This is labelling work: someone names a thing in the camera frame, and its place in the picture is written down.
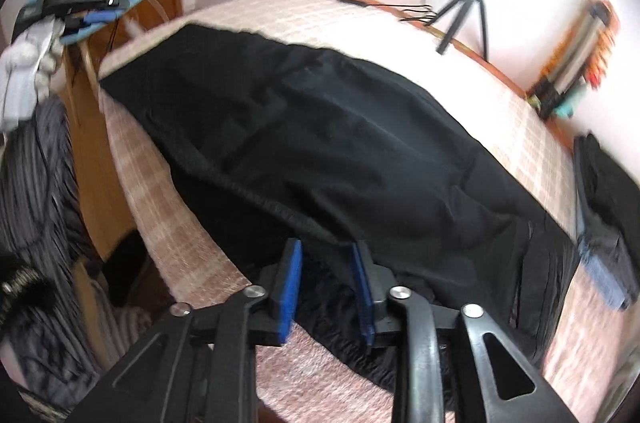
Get person's striped grey clothing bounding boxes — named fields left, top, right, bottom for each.
left=0, top=97, right=128, bottom=409

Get black cable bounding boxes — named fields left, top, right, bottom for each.
left=337, top=0, right=437, bottom=25

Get wooden wardrobe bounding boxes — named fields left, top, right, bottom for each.
left=50, top=0, right=187, bottom=264

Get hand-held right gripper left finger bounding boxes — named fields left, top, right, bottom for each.
left=70, top=238, right=305, bottom=423

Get folded black garment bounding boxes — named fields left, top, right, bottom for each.
left=572, top=132, right=640, bottom=249

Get folded grey garment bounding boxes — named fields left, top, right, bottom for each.
left=577, top=223, right=640, bottom=311

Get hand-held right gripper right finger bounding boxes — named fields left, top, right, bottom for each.
left=348, top=241, right=568, bottom=423

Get pink checked blanket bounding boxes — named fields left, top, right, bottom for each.
left=95, top=0, right=640, bottom=423

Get black pants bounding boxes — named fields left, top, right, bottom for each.
left=99, top=23, right=581, bottom=396

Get black tripod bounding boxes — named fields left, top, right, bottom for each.
left=434, top=0, right=495, bottom=60

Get person's left hand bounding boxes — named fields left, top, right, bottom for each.
left=0, top=20, right=67, bottom=135

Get folded stand with orange cloth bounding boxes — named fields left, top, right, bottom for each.
left=580, top=0, right=621, bottom=104

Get folded metal stand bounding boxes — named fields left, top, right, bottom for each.
left=530, top=3, right=608, bottom=114

